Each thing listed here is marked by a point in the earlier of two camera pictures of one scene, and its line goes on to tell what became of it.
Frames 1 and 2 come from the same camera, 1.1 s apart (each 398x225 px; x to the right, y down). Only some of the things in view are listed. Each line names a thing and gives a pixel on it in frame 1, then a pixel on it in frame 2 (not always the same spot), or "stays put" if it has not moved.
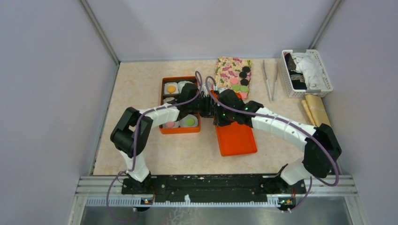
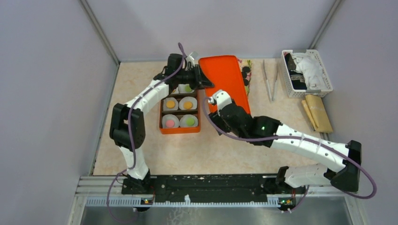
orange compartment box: x=171 y=88 stays put
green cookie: x=190 y=121 stays put
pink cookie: x=170 y=124 stays put
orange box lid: x=235 y=138 -> x=224 y=72
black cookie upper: x=246 y=69 stays put
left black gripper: x=208 y=101 -> x=200 y=78
